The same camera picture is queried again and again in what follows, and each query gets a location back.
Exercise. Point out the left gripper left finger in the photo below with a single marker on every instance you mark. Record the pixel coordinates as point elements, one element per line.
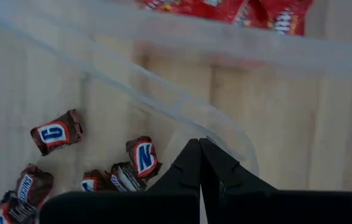
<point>132,208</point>

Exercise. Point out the clear plastic bin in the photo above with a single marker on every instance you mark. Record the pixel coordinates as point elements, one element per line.
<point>257,46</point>
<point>23,93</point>

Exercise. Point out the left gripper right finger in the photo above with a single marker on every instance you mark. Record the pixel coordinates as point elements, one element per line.
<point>272,208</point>

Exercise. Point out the brown Snickers mini bar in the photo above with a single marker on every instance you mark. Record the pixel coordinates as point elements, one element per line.
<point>8,211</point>
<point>125,177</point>
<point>145,157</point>
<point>92,182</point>
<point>33,185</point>
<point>56,132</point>

